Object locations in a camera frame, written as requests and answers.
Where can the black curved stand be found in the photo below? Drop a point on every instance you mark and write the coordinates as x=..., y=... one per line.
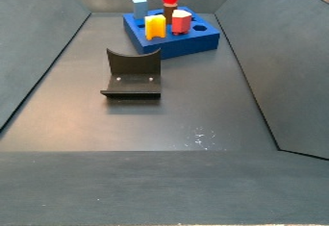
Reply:
x=135, y=75

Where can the yellow notched block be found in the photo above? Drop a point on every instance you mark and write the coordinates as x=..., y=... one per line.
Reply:
x=156, y=26

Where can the pink pentagon block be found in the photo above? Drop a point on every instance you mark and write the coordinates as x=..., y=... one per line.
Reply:
x=181, y=22

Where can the brown cylinder block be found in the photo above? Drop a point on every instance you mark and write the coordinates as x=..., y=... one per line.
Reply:
x=168, y=11

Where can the light blue rectangular block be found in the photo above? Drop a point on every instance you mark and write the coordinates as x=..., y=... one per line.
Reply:
x=141, y=8

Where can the blue shape-sorter fixture block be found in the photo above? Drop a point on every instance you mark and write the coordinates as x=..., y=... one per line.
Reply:
x=201, y=39

